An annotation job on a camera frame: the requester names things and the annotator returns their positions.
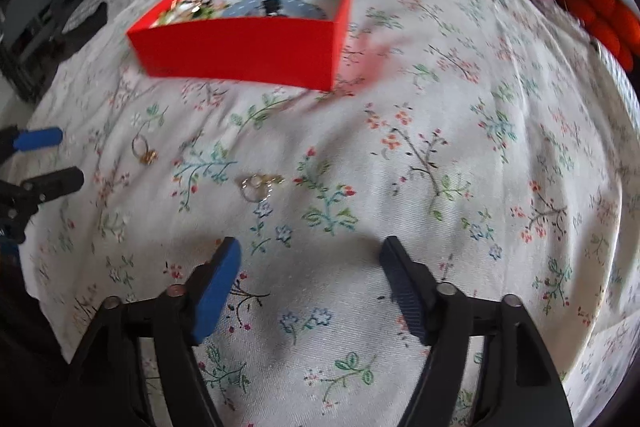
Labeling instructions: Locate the gold crystal ring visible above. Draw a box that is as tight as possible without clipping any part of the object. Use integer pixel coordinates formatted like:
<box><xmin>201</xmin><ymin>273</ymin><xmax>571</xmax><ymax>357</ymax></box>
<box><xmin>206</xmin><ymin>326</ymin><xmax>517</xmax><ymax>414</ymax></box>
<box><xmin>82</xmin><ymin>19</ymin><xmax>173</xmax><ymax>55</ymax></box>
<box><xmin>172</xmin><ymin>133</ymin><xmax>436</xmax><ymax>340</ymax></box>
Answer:
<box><xmin>131</xmin><ymin>134</ymin><xmax>159</xmax><ymax>166</ymax></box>

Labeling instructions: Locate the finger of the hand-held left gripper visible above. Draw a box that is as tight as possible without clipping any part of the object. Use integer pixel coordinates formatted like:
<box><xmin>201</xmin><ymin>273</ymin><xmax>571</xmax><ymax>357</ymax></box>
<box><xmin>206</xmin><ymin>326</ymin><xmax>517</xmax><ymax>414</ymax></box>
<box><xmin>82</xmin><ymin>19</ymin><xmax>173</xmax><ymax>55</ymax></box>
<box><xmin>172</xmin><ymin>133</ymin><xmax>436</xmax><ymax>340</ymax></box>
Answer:
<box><xmin>0</xmin><ymin>126</ymin><xmax>64</xmax><ymax>166</ymax></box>
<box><xmin>0</xmin><ymin>166</ymin><xmax>85</xmax><ymax>221</ymax></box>

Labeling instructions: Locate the floral bedsheet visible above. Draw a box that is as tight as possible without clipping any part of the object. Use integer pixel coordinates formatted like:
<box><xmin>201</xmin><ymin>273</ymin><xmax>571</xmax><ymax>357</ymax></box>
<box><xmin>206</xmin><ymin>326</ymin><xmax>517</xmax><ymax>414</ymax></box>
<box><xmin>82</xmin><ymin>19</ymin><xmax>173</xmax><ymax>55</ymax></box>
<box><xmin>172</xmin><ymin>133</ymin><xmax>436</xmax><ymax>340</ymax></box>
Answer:
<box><xmin>15</xmin><ymin>0</ymin><xmax>640</xmax><ymax>427</ymax></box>

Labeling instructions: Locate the grey checked cloth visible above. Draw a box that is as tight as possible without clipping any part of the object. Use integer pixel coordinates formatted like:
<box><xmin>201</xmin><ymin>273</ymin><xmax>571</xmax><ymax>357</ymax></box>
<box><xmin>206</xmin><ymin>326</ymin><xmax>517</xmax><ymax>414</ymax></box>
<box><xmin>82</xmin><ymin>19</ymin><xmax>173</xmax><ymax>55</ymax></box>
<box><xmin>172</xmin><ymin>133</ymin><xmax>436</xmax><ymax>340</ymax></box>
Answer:
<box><xmin>65</xmin><ymin>0</ymin><xmax>109</xmax><ymax>31</ymax></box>

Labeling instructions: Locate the blue beaded bracelet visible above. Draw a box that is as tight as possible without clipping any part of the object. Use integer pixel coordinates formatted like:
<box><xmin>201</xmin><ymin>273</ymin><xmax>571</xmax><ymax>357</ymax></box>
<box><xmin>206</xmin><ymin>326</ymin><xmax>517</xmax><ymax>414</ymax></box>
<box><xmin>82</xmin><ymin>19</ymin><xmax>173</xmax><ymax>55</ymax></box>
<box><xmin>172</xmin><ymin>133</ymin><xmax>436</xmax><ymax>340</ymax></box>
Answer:
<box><xmin>222</xmin><ymin>0</ymin><xmax>327</xmax><ymax>21</ymax></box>

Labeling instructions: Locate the dark grey bedside furniture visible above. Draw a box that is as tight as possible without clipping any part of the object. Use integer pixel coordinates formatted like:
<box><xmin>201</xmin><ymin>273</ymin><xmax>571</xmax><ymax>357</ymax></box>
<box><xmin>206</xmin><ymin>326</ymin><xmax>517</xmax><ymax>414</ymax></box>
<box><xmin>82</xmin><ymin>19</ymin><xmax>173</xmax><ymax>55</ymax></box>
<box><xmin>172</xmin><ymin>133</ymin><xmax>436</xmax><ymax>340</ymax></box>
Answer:
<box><xmin>0</xmin><ymin>0</ymin><xmax>109</xmax><ymax>104</ymax></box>

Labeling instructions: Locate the red cardboard box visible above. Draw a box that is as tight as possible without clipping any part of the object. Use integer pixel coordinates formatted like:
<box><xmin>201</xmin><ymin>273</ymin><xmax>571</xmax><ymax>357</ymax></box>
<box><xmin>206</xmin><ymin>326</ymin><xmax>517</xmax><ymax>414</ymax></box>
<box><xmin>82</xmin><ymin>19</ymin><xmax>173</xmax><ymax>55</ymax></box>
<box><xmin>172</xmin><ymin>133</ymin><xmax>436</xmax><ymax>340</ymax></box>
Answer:
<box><xmin>126</xmin><ymin>0</ymin><xmax>355</xmax><ymax>92</ymax></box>

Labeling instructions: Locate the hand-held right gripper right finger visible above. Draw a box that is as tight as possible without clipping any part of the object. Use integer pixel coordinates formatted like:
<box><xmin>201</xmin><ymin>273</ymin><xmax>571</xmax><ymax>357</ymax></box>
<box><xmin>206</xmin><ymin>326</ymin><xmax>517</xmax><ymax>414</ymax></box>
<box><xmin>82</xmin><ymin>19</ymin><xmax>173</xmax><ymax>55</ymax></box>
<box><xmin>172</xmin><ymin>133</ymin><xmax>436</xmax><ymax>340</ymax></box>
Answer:
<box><xmin>378</xmin><ymin>235</ymin><xmax>576</xmax><ymax>427</ymax></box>

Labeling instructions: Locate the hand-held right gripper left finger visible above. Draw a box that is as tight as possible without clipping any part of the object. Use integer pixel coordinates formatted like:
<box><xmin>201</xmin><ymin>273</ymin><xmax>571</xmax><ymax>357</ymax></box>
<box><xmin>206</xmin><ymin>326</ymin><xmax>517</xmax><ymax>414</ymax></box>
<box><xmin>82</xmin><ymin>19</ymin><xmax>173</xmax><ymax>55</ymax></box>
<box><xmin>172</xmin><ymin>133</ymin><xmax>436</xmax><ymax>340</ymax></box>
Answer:
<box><xmin>52</xmin><ymin>236</ymin><xmax>244</xmax><ymax>427</ymax></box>

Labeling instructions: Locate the gold ring with chain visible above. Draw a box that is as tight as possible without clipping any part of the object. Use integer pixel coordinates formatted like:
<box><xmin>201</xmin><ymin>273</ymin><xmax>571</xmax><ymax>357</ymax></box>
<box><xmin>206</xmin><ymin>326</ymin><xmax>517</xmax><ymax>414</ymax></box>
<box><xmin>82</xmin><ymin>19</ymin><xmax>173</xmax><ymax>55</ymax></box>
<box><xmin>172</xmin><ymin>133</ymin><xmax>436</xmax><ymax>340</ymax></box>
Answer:
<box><xmin>239</xmin><ymin>174</ymin><xmax>287</xmax><ymax>204</ymax></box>

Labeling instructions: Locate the orange plush toy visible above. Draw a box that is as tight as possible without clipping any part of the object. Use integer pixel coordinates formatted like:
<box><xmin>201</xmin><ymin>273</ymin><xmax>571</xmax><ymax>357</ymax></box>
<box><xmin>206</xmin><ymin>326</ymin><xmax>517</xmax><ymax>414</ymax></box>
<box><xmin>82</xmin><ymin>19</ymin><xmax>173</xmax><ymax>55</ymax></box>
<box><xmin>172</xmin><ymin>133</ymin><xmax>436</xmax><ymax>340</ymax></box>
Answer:
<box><xmin>557</xmin><ymin>0</ymin><xmax>640</xmax><ymax>70</ymax></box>

